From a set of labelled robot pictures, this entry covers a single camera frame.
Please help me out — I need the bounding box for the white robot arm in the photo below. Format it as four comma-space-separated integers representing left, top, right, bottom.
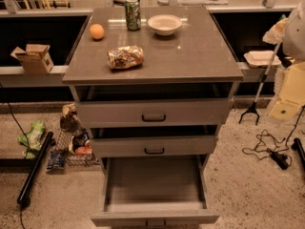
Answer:
262, 1, 305, 120

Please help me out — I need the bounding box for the grey drawer cabinet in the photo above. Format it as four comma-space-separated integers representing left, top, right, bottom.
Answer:
62, 5, 245, 229

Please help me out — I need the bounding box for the grey top drawer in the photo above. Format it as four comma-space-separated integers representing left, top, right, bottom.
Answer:
76, 82, 233, 128

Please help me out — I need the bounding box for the grey drawer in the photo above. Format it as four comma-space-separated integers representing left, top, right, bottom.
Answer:
76, 82, 233, 128
91, 125, 218, 157
91, 156, 219, 229

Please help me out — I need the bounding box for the grey middle drawer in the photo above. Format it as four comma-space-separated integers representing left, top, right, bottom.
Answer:
91, 125, 218, 157

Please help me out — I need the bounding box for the grey bottom drawer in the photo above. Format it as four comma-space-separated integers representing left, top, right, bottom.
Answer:
91, 156, 219, 229

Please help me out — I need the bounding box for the green soda can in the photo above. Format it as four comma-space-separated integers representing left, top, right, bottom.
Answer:
125, 0, 141, 31

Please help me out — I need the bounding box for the red black snack bag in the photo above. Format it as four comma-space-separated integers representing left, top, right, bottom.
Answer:
69, 129, 90, 155

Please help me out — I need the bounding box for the white bowl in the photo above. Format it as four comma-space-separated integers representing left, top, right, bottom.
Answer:
147, 14, 182, 36

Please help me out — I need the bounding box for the brown snack bag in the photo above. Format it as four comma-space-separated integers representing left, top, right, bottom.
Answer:
60, 103, 79, 132

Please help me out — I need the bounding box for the orange fruit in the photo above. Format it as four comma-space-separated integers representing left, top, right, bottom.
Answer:
90, 24, 105, 40

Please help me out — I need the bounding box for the reacher grabber tool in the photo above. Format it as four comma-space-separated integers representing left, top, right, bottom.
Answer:
238, 43, 281, 124

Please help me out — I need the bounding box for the blue snack bag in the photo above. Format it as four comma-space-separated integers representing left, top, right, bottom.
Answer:
47, 151, 67, 172

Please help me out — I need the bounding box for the white takeout container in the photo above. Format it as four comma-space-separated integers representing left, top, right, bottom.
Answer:
244, 51, 274, 68

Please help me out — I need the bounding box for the green snack bag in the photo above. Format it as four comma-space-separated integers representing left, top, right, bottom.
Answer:
17, 120, 46, 159

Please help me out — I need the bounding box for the cardboard box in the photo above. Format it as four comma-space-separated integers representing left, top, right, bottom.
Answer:
10, 44, 53, 75

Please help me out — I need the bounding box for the black pole right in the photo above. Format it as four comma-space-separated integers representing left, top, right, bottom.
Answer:
292, 137, 305, 170

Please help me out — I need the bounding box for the black pole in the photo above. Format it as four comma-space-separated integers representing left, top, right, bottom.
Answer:
292, 137, 305, 170
17, 132, 53, 207

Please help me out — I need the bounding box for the black pole left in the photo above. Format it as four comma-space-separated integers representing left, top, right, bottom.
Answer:
17, 132, 53, 207

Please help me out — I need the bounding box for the wire mesh basket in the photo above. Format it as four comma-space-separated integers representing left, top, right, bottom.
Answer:
54, 131, 99, 167

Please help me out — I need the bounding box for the black power adapter cable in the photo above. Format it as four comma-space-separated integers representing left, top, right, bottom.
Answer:
241, 105, 305, 171

